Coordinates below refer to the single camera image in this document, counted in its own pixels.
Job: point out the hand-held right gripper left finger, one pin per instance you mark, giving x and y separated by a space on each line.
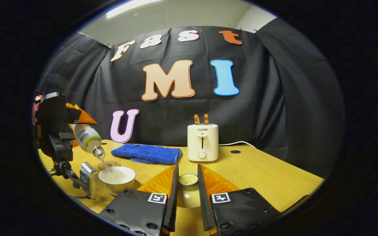
172 206

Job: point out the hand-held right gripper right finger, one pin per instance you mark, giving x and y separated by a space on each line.
203 206

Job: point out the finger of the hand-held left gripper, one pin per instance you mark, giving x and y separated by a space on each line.
74 143
86 118

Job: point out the clear labelled water bottle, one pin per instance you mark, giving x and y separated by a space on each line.
87 137

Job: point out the cream teacup lid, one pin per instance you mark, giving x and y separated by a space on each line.
188 193

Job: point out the round cork coaster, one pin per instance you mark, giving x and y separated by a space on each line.
112 165

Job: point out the cream ceramic teacup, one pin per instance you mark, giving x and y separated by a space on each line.
118 178

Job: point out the blue towel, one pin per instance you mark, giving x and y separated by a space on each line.
146 153

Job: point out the white toaster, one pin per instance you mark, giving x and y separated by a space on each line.
202 141

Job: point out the bread slice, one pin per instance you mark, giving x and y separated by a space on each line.
196 119
206 119

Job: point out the black backdrop cloth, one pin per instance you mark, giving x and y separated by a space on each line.
274 98

